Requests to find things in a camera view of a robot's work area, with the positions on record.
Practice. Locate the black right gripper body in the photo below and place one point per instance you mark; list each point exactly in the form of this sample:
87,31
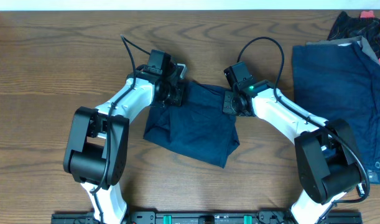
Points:
231,106

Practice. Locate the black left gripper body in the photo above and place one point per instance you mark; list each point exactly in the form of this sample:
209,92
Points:
171,96

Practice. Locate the navy blue shorts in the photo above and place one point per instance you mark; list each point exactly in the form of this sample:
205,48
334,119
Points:
198,129

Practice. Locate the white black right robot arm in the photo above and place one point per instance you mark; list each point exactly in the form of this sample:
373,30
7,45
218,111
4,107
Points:
327,157

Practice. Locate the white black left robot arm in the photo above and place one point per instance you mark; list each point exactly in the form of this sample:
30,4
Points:
96,150

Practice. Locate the dark blue clothes pile shorts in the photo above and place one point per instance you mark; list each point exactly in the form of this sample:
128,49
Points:
332,82

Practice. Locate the black patterned garment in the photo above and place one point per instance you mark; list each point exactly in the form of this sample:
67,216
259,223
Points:
347,27

